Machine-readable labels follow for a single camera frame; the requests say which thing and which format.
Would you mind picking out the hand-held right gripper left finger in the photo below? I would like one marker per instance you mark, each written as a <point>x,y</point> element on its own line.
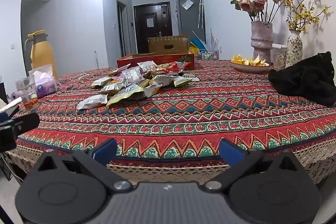
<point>105,151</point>

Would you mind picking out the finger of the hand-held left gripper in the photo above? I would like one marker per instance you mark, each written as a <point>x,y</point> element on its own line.
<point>5,115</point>
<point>26,123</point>

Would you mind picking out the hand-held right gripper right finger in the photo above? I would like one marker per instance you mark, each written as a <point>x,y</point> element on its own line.
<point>228,151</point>

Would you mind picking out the pile of snack packets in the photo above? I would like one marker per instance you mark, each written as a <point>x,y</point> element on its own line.
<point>131,87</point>

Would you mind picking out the red cardboard box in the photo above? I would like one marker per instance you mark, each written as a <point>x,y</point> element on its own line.
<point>168,58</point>

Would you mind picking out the clear glass cup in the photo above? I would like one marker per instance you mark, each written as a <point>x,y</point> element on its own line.
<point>26,90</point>

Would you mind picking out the purple tissue pack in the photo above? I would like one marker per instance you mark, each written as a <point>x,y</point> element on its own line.
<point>46,85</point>

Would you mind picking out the patterned red tablecloth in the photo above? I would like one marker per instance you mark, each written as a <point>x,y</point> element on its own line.
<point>183,113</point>

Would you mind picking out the yellow thermos jug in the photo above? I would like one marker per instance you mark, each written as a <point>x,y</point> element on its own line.
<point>42,53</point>

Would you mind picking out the beige plate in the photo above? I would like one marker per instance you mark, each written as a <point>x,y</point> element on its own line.
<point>246,68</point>

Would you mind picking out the orange peel pieces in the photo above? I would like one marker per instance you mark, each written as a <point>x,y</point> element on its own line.
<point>252,61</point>

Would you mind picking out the white mop stick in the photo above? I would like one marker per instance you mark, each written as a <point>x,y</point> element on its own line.
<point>96,58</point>

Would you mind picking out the yellow bag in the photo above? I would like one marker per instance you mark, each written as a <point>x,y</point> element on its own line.
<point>194,51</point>

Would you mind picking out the clear storage jar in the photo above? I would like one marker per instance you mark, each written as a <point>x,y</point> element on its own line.
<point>279,58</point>

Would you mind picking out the black cloth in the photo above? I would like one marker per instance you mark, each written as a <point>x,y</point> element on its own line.
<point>307,79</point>

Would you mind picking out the blue folder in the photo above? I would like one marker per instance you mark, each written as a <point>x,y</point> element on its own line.
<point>199,44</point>

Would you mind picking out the pink ceramic vase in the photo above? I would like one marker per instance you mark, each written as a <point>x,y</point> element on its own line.
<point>261,40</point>

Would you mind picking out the floral patterned vase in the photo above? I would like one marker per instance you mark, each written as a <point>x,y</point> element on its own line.
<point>294,48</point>

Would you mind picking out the dark entrance door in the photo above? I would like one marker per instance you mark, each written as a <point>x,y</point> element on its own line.
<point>153,35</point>

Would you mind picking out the grey refrigerator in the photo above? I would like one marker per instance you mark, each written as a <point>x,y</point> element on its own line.
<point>193,22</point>

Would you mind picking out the paper notice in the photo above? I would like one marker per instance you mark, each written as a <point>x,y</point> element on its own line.
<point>150,22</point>

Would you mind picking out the white umbrella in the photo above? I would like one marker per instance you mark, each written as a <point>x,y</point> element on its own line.
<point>200,11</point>

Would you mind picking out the clear plastic bag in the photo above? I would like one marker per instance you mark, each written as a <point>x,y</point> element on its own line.
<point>187,4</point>

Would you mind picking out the yellow flower branches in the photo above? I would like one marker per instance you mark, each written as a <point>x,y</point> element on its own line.
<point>302,16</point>

